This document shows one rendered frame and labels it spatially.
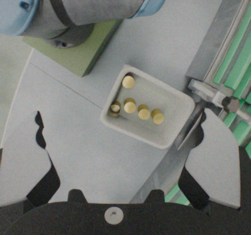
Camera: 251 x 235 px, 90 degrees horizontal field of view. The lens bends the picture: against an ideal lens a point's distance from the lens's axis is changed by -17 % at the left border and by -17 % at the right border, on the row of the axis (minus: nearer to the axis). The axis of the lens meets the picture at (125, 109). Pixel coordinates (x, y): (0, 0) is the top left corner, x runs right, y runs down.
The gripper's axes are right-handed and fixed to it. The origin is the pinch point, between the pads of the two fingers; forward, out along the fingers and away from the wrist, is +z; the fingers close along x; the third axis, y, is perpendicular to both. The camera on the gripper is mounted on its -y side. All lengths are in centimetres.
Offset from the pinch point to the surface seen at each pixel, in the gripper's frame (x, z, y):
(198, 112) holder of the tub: 23.5, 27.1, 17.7
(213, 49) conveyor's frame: 22.6, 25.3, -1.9
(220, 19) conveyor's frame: 27.1, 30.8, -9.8
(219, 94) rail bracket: 17.7, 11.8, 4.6
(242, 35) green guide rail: 26.3, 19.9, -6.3
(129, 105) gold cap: 1.6, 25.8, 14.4
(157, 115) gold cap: 9.4, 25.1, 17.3
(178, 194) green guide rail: 15.6, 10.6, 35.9
